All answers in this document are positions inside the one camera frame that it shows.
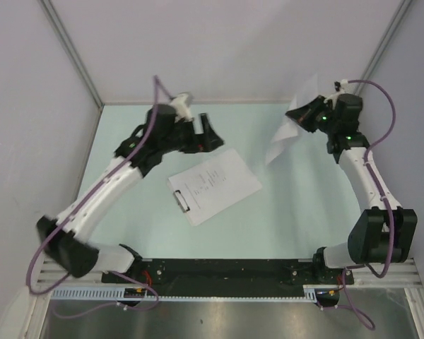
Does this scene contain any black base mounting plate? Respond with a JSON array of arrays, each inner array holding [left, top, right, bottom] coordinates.
[[101, 258, 354, 301]]

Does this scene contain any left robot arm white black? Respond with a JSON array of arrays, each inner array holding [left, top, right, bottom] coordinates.
[[36, 104, 224, 283]]

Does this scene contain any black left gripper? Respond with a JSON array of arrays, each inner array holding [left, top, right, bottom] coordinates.
[[162, 114, 224, 154]]

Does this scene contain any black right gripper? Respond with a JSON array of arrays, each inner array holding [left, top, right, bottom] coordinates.
[[285, 95, 338, 136]]

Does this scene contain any grey slotted cable duct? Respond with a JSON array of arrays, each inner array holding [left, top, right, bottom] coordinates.
[[51, 287, 317, 303]]

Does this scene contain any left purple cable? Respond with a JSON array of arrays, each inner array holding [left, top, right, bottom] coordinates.
[[26, 74, 184, 319]]

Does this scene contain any right aluminium corner post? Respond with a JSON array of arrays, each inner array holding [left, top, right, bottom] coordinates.
[[346, 1, 414, 96]]

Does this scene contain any left aluminium corner post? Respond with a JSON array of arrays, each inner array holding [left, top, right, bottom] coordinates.
[[38, 0, 105, 111]]

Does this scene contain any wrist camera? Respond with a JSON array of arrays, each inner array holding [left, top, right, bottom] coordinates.
[[169, 92, 194, 121], [324, 79, 349, 107]]

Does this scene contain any sparse text paper sheet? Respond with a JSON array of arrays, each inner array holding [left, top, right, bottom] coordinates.
[[174, 148, 262, 226]]

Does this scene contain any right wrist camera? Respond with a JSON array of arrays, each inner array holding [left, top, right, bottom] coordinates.
[[324, 79, 349, 107]]

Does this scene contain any aluminium corner post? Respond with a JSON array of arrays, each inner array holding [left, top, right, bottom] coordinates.
[[346, 1, 414, 96], [38, 0, 105, 111]]

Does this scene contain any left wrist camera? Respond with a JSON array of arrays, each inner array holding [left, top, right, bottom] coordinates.
[[169, 92, 194, 121]]

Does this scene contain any aluminium front frame rail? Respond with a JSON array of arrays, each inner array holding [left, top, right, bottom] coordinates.
[[33, 259, 422, 289]]

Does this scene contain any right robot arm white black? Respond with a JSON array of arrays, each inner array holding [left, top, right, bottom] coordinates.
[[285, 93, 418, 283]]

